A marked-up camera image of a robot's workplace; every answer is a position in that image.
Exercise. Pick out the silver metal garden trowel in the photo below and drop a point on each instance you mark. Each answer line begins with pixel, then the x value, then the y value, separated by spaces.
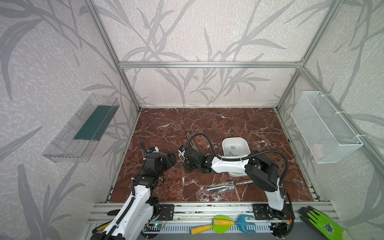
pixel 225 187

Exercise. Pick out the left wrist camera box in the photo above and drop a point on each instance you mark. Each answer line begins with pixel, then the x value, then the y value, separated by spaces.
pixel 153 150

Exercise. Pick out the electronics board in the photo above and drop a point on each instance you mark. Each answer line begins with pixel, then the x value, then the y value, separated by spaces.
pixel 155 227
pixel 281 230

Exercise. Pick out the blue plastic toy wrench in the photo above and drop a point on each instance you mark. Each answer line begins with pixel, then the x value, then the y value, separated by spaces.
pixel 243 225

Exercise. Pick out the green black work glove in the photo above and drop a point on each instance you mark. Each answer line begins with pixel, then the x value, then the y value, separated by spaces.
pixel 323 224

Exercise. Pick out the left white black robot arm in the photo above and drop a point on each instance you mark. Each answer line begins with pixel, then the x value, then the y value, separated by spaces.
pixel 140 207

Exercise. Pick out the white rectangular staple tray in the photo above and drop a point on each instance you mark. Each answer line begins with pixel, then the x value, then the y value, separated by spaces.
pixel 235 148

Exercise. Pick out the yellow green toy tool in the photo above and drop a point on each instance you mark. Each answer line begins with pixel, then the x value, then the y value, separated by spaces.
pixel 220 224

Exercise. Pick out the pink item in basket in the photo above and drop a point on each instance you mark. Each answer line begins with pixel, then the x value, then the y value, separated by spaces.
pixel 318 151

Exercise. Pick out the yellow work glove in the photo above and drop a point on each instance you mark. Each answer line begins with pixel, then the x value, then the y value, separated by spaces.
pixel 99 229

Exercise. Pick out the right electronics board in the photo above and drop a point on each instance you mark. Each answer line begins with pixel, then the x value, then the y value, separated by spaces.
pixel 281 230

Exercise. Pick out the white wire mesh basket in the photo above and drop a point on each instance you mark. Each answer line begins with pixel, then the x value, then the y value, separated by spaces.
pixel 320 122

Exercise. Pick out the left electronics board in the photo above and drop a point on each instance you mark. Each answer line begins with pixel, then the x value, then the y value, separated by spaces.
pixel 155 227

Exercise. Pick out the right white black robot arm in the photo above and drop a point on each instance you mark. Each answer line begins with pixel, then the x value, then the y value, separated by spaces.
pixel 257 166

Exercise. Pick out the clear acrylic wall shelf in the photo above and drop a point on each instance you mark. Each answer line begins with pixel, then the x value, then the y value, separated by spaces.
pixel 79 138

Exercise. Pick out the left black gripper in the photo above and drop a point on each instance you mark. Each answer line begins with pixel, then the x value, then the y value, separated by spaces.
pixel 166 159

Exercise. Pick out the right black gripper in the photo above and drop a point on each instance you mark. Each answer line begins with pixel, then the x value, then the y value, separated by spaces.
pixel 190 159

